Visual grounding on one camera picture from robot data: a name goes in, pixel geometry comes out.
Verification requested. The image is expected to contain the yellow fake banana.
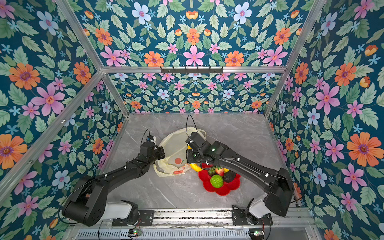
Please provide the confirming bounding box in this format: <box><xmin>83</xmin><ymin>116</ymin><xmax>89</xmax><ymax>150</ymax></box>
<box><xmin>190</xmin><ymin>164</ymin><xmax>203</xmax><ymax>172</ymax></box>

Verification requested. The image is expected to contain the red flower-shaped plastic bowl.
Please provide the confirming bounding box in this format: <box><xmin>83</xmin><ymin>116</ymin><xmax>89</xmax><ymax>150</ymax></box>
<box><xmin>198</xmin><ymin>163</ymin><xmax>241</xmax><ymax>196</ymax></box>

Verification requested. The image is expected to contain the cream plastic fruit-print bag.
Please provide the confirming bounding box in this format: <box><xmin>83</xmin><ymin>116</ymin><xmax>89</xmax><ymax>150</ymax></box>
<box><xmin>154</xmin><ymin>127</ymin><xmax>207</xmax><ymax>178</ymax></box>

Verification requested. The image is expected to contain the red fake strawberry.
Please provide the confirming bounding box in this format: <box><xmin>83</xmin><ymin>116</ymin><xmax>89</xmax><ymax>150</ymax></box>
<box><xmin>215</xmin><ymin>167</ymin><xmax>225</xmax><ymax>176</ymax></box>

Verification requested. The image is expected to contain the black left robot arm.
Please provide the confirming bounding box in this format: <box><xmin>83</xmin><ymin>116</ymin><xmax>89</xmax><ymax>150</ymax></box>
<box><xmin>62</xmin><ymin>135</ymin><xmax>165</xmax><ymax>227</ymax></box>

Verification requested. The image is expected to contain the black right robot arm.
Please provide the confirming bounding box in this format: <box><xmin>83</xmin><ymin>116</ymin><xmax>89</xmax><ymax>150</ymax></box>
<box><xmin>186</xmin><ymin>132</ymin><xmax>295</xmax><ymax>219</ymax></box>

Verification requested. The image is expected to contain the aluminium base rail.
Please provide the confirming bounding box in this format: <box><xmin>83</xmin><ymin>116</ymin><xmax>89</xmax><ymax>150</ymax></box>
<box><xmin>64</xmin><ymin>207</ymin><xmax>319</xmax><ymax>230</ymax></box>

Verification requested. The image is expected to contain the black hook rail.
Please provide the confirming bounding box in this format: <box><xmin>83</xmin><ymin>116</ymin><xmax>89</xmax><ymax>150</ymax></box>
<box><xmin>160</xmin><ymin>67</ymin><xmax>224</xmax><ymax>74</ymax></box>

